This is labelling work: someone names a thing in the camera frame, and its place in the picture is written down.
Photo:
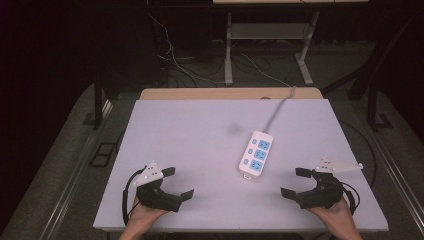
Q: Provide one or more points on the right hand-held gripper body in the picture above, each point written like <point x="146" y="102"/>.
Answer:
<point x="325" y="193"/>

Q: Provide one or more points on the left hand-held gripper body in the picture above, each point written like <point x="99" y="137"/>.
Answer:
<point x="156" y="198"/>

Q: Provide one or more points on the white power strip blue sockets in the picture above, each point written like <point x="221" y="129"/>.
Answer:
<point x="256" y="156"/>

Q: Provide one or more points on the person's left hand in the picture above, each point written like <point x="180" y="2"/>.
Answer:
<point x="143" y="216"/>

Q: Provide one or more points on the person's right hand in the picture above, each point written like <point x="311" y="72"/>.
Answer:
<point x="336" y="216"/>

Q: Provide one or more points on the wooden table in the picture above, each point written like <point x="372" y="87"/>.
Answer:
<point x="230" y="93"/>

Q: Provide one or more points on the black metal stand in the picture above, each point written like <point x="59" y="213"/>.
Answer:
<point x="373" y="83"/>

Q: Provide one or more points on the black floor bracket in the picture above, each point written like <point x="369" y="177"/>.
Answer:
<point x="102" y="154"/>

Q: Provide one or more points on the metal floor rail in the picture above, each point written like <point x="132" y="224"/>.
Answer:
<point x="396" y="176"/>
<point x="71" y="180"/>

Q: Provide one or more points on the white metal-frame desk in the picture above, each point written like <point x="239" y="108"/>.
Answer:
<point x="268" y="30"/>

